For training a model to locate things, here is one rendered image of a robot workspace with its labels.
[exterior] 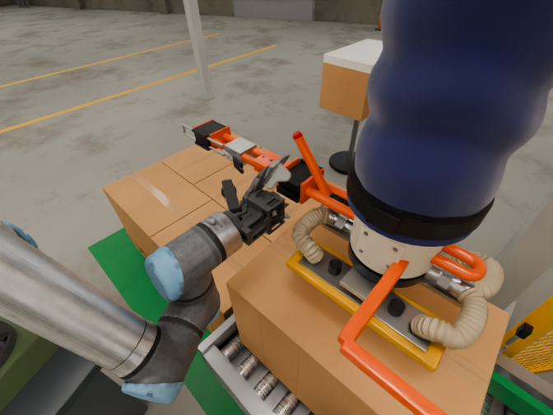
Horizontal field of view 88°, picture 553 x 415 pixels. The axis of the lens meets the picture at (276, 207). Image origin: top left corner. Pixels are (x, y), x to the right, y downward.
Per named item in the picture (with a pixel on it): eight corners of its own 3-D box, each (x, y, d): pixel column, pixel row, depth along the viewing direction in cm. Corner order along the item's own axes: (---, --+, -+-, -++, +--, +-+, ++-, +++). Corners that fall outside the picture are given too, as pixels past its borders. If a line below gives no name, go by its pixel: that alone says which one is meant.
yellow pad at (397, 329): (452, 331, 55) (462, 319, 51) (432, 374, 49) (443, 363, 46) (311, 241, 72) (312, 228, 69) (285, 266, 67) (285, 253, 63)
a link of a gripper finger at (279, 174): (304, 162, 62) (282, 198, 62) (284, 153, 65) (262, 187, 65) (299, 156, 59) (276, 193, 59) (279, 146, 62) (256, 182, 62)
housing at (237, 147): (258, 157, 83) (257, 143, 79) (241, 168, 79) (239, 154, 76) (242, 149, 86) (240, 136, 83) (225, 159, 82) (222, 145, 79)
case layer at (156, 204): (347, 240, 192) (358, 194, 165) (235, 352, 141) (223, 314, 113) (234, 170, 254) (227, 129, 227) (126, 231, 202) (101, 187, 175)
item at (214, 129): (231, 141, 89) (230, 126, 86) (213, 150, 85) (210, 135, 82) (215, 132, 94) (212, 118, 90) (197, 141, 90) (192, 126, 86)
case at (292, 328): (447, 370, 97) (511, 313, 69) (396, 495, 75) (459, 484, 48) (306, 272, 126) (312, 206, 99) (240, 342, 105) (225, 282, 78)
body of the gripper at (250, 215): (287, 221, 64) (248, 253, 58) (260, 204, 69) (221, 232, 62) (287, 196, 59) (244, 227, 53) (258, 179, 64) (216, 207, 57)
